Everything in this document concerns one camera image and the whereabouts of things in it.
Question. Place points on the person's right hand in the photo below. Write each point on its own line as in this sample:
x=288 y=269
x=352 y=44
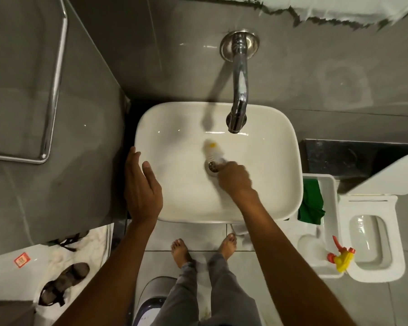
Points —
x=236 y=183

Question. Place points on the chrome wall faucet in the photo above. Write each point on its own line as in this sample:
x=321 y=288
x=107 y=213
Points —
x=239 y=81

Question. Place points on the white toilet lid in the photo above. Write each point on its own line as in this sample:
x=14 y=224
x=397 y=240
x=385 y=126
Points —
x=391 y=176

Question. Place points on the yellow spray bottle red nozzle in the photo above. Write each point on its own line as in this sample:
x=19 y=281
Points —
x=344 y=259

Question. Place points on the white plastic caddy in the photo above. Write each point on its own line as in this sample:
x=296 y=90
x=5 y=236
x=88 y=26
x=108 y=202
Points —
x=312 y=247

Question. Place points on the person's grey trousers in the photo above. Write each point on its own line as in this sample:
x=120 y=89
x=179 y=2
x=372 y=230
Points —
x=217 y=298

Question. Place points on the person's right forearm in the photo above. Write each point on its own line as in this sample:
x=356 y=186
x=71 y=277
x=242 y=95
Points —
x=285 y=268

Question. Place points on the person's left thumb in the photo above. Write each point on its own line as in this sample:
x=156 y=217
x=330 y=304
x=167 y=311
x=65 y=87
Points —
x=151 y=175

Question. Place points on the white brush with yellow tip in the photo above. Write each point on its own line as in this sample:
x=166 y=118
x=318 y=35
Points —
x=213 y=151

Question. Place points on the white toilet bowl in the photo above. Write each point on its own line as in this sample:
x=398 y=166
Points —
x=370 y=241

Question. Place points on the black stone counter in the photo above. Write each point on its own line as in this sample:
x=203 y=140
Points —
x=340 y=162

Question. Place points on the dark brown sandal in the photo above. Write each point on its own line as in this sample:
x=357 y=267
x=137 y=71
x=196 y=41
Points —
x=69 y=240
x=63 y=283

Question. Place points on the green cloth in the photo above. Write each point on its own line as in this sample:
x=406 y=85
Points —
x=311 y=203

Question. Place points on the person's foot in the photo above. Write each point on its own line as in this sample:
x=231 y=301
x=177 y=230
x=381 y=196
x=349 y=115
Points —
x=180 y=252
x=228 y=246

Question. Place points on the white ceramic wash basin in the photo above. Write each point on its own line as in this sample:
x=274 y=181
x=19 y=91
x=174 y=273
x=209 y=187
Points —
x=176 y=173

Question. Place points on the white drain pipe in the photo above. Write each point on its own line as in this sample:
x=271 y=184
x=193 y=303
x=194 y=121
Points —
x=239 y=228

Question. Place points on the chrome towel rail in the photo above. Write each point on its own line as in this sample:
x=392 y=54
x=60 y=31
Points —
x=52 y=98

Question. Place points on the red square sticker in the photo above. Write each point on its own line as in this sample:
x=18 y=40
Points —
x=22 y=260

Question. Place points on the person's right fingers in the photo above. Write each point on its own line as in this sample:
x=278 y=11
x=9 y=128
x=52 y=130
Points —
x=232 y=170

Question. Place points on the person's left forearm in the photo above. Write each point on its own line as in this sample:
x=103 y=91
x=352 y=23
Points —
x=115 y=271

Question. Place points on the person's left hand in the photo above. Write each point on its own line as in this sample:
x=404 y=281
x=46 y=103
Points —
x=141 y=196

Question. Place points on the metal basin drain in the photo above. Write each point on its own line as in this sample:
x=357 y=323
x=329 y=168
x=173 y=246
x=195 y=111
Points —
x=212 y=166

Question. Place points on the person's left foot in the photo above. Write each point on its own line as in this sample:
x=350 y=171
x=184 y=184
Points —
x=180 y=252

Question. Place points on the person's right foot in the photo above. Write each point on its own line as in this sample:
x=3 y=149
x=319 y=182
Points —
x=228 y=246

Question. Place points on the grey waste bin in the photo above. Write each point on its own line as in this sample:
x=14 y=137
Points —
x=149 y=302

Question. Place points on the white floor mat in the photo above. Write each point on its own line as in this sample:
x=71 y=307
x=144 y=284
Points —
x=95 y=244

